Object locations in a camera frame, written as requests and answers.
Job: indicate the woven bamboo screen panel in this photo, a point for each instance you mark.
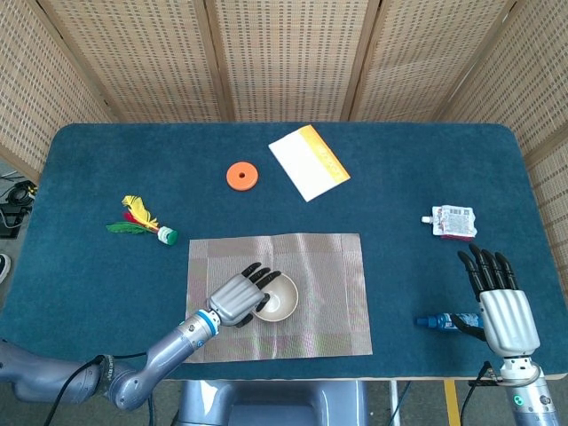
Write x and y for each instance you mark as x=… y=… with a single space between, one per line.
x=288 y=57
x=421 y=57
x=146 y=57
x=532 y=89
x=26 y=89

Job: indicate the black and white shoe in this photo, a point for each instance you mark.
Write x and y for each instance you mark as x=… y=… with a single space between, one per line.
x=3 y=266

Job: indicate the feather shuttlecock with green base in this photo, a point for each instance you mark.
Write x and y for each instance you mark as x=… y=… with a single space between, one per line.
x=166 y=234

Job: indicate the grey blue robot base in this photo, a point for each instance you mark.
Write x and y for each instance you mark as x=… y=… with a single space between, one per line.
x=266 y=399

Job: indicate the blue felt table cover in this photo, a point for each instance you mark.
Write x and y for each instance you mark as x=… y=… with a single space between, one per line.
x=133 y=155

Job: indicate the metal table leg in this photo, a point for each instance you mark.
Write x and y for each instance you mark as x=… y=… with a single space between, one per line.
x=393 y=404

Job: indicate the orange disc with hole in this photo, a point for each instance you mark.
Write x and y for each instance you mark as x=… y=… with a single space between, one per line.
x=249 y=182

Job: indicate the white snack pouch with spout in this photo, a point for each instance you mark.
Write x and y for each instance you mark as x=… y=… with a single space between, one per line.
x=457 y=219

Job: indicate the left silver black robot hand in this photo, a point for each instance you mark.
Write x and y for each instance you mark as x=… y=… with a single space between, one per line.
x=233 y=299

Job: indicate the white bowl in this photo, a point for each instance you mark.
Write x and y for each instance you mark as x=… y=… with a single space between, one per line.
x=284 y=302

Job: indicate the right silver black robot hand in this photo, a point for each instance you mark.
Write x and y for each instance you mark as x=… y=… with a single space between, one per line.
x=508 y=319

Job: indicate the white notebook with yellow spine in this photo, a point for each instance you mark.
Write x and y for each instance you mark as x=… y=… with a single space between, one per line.
x=306 y=168

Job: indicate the brown woven placemat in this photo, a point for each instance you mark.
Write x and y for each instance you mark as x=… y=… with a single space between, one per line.
x=328 y=288

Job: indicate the blue spray bottle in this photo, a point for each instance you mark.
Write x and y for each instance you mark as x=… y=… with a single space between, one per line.
x=439 y=321

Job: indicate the black power adapter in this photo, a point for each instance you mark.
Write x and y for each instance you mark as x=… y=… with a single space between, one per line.
x=9 y=222

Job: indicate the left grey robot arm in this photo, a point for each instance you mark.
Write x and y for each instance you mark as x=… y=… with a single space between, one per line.
x=168 y=350

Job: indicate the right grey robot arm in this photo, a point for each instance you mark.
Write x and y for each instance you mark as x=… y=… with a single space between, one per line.
x=532 y=399

